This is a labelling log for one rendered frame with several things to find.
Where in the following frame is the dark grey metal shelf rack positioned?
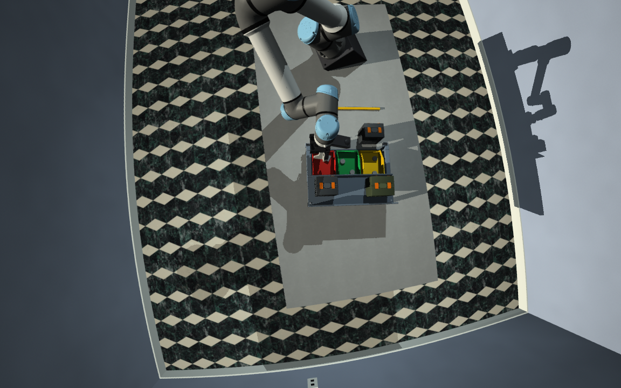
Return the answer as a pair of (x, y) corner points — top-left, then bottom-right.
(305, 142), (398, 207)

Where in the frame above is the yellow open bin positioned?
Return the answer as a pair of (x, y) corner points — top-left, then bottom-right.
(358, 150), (384, 174)

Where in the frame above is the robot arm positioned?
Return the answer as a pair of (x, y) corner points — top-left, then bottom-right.
(234, 0), (360, 149)

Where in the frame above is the red bin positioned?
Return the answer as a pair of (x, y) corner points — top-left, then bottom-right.
(312, 150), (336, 175)

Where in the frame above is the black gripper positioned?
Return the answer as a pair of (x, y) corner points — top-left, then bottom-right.
(309, 134), (331, 162)

